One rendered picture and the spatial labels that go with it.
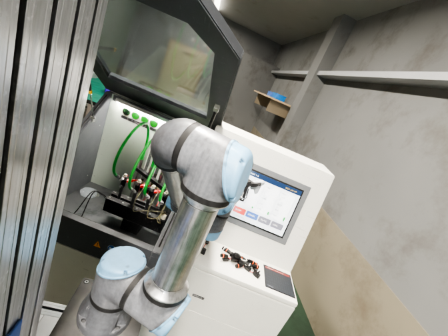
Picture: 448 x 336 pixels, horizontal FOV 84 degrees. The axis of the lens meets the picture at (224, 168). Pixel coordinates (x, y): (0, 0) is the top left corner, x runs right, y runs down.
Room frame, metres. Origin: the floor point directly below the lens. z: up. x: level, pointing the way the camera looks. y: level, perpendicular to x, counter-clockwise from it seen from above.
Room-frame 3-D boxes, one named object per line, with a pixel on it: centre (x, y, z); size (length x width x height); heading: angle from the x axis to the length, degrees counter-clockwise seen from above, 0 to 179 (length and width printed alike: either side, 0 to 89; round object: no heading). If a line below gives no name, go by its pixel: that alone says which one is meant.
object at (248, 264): (1.09, -0.27, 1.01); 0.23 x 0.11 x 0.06; 92
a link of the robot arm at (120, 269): (0.53, 0.14, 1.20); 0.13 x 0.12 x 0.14; 76
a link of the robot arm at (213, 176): (0.50, 0.02, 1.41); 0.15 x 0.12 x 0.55; 76
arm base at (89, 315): (0.54, 0.15, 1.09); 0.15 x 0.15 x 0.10
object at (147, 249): (0.97, 0.46, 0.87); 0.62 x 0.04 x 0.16; 92
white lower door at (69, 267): (0.95, 0.46, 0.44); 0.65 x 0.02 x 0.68; 92
